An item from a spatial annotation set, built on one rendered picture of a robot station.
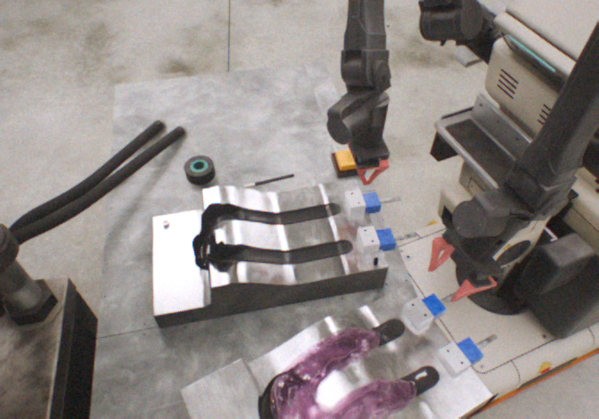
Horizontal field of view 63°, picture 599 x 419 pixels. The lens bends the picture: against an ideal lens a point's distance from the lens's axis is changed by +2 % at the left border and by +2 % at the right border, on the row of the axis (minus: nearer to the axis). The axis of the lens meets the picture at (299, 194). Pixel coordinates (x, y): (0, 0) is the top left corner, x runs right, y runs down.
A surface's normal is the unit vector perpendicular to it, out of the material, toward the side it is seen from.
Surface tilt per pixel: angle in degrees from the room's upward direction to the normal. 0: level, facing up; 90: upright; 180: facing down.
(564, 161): 80
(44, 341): 0
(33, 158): 0
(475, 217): 63
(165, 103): 0
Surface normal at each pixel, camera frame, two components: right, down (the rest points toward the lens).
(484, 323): 0.00, -0.65
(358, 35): -0.77, 0.18
